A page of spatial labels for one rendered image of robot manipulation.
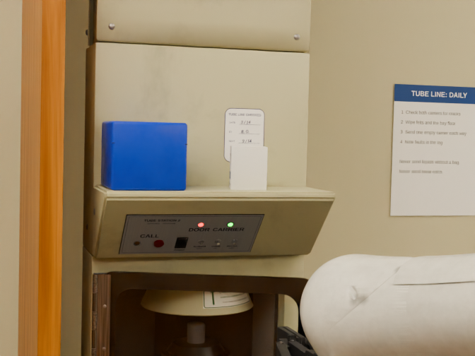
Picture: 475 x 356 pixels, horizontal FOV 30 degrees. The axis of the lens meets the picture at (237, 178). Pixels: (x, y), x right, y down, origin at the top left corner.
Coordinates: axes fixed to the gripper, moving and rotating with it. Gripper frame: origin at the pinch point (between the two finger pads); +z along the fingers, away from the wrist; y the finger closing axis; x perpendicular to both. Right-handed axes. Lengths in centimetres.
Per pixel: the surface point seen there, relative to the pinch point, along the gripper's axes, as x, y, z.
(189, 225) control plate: -15.3, 13.0, 6.0
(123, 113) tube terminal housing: -30.5, 21.0, 13.7
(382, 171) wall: -21, -41, 57
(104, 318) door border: -1.6, 23.3, 12.1
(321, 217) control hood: -16.5, -6.0, 5.0
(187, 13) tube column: -45.0, 11.9, 13.7
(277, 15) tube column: -45.5, -1.6, 13.7
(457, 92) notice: -38, -57, 57
